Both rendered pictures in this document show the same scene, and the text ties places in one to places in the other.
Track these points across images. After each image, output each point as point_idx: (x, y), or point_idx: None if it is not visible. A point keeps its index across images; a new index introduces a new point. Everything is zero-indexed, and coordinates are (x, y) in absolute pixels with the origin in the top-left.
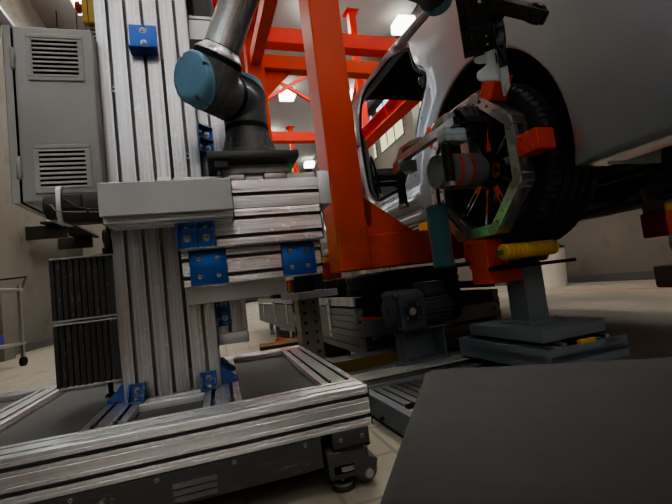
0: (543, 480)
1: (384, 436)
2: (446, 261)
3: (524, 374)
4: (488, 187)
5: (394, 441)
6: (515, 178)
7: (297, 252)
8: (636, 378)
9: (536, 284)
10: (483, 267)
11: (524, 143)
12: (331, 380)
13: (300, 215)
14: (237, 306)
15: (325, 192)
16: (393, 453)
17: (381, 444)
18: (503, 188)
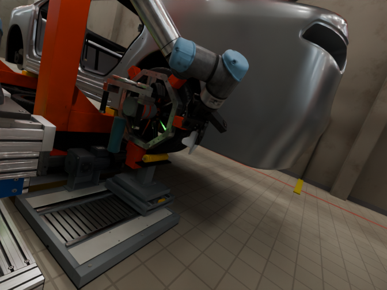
0: None
1: (46, 262)
2: (115, 149)
3: None
4: (151, 118)
5: (52, 268)
6: (166, 133)
7: (5, 182)
8: None
9: (152, 168)
10: (133, 159)
11: (177, 122)
12: (14, 266)
13: (17, 160)
14: None
15: (48, 143)
16: (50, 282)
17: (42, 272)
18: (157, 124)
